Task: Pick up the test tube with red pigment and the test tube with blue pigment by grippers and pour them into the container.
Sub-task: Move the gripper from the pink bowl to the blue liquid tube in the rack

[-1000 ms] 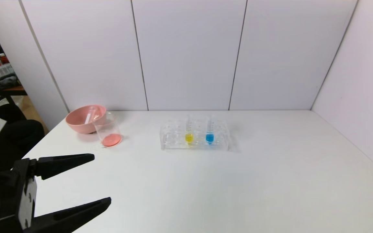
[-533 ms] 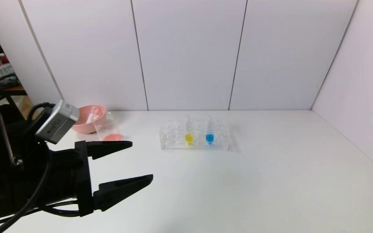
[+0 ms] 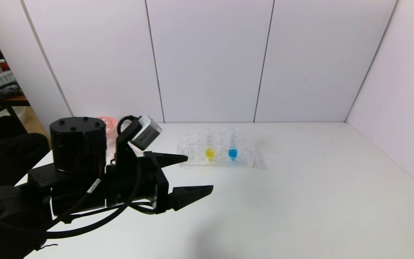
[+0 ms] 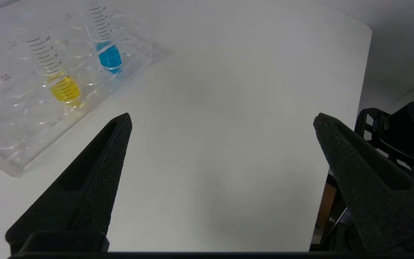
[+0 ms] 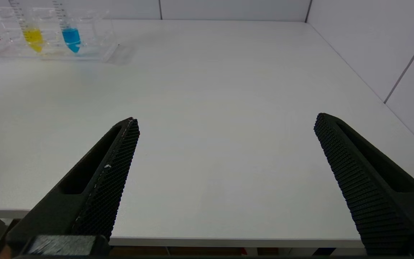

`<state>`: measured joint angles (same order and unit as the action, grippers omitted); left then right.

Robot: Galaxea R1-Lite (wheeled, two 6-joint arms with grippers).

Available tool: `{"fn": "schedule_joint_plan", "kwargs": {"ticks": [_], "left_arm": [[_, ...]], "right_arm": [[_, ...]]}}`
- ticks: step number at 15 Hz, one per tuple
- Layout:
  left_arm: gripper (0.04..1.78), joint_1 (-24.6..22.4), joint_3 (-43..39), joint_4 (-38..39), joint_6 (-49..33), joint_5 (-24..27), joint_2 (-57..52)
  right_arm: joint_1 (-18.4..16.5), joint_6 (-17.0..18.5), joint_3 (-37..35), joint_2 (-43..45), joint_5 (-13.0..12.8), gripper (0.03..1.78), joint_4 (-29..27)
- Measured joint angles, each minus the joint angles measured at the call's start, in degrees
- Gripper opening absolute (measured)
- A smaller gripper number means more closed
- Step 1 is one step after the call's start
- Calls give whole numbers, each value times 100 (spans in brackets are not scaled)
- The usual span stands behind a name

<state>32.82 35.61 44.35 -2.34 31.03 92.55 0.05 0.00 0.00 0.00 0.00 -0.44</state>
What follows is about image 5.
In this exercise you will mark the clear acrylic tube rack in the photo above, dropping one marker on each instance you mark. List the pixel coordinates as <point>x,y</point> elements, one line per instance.
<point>95,39</point>

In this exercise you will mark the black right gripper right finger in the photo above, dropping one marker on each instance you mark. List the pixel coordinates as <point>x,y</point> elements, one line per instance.
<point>365,194</point>

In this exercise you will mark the test tube with blue pigment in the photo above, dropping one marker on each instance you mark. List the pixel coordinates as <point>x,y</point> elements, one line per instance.
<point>71,37</point>

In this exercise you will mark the test tube with yellow pigment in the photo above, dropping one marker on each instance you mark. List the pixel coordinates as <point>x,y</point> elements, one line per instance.
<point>33,37</point>

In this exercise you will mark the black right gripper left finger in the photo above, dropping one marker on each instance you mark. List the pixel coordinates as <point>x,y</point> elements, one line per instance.
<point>102,194</point>

